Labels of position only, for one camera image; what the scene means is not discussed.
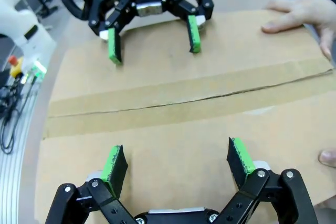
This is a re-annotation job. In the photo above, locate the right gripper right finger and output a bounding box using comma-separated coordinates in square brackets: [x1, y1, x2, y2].
[217, 136, 319, 224]

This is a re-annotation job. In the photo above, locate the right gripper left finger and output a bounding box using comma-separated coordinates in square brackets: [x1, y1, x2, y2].
[48, 144, 138, 224]

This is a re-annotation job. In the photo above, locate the large brown cardboard box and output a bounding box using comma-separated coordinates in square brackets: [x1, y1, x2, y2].
[35, 8, 336, 224]

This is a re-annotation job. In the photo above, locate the person's left hand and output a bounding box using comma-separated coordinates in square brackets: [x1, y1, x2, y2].
[318, 148, 336, 168]

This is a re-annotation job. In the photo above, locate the person's right hand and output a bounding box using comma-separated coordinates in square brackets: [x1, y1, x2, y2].
[261, 0, 336, 61]

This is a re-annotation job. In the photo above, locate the green lit device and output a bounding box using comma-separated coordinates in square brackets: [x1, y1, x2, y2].
[22, 60, 48, 84]

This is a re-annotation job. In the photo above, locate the yellow red emergency stop button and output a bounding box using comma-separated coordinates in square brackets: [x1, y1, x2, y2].
[8, 55, 25, 79]

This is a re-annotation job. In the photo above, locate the black cable bundle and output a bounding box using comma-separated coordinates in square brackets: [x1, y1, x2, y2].
[0, 77, 36, 155]

